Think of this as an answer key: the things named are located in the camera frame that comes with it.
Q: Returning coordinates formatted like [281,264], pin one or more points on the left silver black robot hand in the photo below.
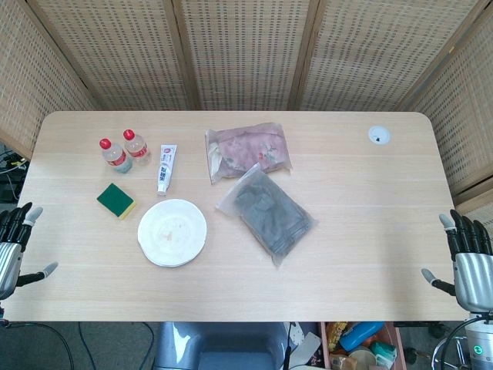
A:
[9,262]

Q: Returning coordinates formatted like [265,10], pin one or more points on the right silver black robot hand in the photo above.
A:
[471,273]

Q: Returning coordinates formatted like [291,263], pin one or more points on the yellow green sponge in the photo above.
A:
[113,196]

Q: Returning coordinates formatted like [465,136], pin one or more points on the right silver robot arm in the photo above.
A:
[479,339]

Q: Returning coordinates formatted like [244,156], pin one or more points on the white round plate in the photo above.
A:
[172,233]

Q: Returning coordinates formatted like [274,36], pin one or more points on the white toothpaste tube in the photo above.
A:
[165,169]

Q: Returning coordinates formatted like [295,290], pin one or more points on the black caster stand base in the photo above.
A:
[435,329]

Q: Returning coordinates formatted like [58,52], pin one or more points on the brown crate of clutter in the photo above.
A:
[396,347]

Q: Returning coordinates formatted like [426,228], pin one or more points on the blue plastic bottle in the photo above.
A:
[362,335]

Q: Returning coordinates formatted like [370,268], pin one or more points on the red-cap bottle with blue liquid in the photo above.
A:
[115,156]

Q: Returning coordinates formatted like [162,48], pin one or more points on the woven bamboo screen panel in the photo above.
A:
[462,115]
[115,50]
[385,50]
[246,50]
[31,77]

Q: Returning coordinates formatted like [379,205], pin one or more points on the red-cap clear empty bottle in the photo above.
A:
[136,148]

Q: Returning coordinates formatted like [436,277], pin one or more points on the white flat plastic piece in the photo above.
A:
[308,348]

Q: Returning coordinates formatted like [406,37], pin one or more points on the grey cloth in plastic bag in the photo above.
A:
[269,216]

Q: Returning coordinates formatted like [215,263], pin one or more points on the pink cloth in plastic bag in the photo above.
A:
[246,150]

